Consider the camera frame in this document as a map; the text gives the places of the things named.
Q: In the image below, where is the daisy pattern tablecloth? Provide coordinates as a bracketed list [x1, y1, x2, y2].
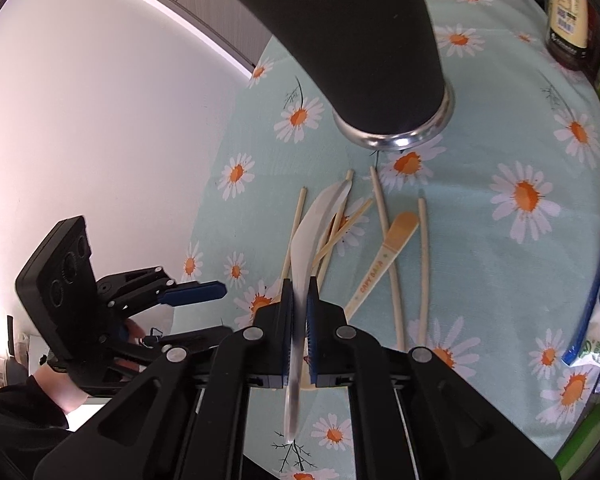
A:
[174, 0, 600, 455]

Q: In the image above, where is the left hand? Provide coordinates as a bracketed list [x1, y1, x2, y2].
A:
[32, 318, 146, 416]

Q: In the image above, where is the green plastic bag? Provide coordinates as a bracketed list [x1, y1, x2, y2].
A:
[554, 393, 600, 479]

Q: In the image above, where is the soy sauce bottle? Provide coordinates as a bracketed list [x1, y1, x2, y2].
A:
[546, 0, 600, 70]

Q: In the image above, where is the beige printed plastic spoon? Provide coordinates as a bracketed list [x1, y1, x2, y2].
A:
[344, 211, 419, 320]

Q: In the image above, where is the black utensil holder cup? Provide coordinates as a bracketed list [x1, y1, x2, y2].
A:
[238, 0, 455, 151]

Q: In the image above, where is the bamboo chopstick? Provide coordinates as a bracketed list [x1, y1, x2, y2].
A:
[369, 164, 408, 354]
[417, 197, 430, 346]
[311, 197, 375, 266]
[280, 186, 308, 281]

